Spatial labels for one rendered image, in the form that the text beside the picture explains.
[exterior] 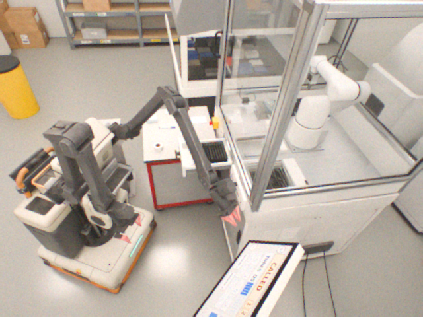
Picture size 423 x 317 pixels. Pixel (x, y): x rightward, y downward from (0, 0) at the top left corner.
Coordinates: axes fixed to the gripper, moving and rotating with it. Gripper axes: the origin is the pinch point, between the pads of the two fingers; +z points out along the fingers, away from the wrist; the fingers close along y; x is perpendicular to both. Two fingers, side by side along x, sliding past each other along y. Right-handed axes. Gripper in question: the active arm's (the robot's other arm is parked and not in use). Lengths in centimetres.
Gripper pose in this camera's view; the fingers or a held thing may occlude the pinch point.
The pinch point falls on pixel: (236, 222)
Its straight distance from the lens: 128.5
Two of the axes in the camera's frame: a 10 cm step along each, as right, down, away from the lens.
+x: -5.5, 2.3, 8.1
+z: 5.7, 8.0, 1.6
